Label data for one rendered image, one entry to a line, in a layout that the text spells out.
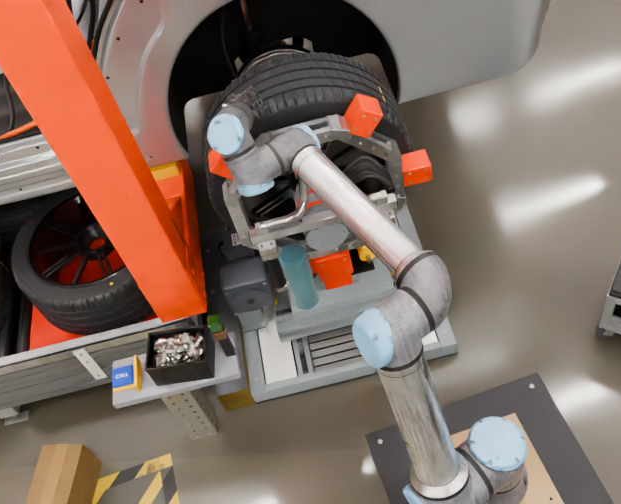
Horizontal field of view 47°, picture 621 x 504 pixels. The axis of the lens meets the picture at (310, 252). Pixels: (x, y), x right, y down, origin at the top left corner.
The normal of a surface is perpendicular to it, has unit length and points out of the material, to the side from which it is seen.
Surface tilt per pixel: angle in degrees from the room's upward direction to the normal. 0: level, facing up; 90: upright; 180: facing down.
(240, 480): 0
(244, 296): 90
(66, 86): 90
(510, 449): 7
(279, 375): 0
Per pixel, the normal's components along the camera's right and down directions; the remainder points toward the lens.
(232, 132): -0.13, 0.36
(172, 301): 0.18, 0.76
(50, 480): -0.18, -0.60
